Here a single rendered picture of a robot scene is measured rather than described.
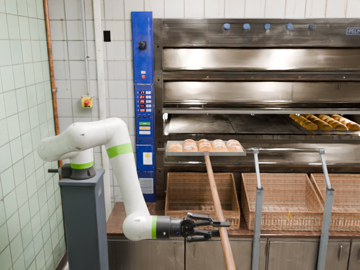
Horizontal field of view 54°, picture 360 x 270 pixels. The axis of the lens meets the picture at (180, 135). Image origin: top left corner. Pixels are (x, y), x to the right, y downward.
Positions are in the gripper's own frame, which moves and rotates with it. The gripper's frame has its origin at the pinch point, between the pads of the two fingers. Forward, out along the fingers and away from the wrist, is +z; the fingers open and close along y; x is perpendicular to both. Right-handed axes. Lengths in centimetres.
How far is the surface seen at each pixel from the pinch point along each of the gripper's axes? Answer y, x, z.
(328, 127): -2, -168, 110
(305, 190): 47, -146, 88
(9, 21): -84, -99, -124
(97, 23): -86, -154, -83
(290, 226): 58, -105, 64
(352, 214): 47, -104, 108
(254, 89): -36, -155, 41
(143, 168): 31, -152, -49
